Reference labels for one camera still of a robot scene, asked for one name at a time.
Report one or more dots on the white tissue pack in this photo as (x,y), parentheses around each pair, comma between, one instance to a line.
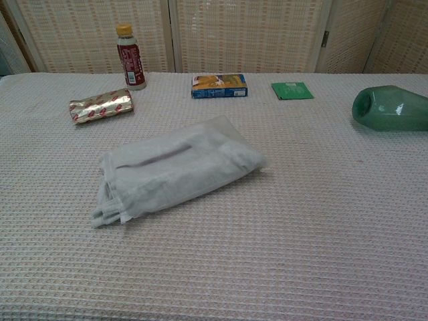
(107,210)

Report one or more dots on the blue yellow snack box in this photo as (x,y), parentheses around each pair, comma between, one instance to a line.
(219,86)

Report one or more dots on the beige woven tablecloth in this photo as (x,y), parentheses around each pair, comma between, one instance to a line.
(301,217)

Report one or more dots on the green flat packet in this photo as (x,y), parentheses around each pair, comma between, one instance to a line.
(291,90)

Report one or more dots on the gold red foil package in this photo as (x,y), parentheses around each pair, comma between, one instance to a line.
(100,106)

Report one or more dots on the yellow cap drink bottle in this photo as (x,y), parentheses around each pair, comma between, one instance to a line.
(131,60)

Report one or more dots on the woven bamboo screen panel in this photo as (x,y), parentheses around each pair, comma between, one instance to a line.
(408,40)
(247,33)
(351,33)
(83,36)

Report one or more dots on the metal screen hinge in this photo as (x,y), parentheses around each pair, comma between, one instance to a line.
(326,36)

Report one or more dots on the green plastic bottle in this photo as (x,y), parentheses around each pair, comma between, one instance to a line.
(388,108)

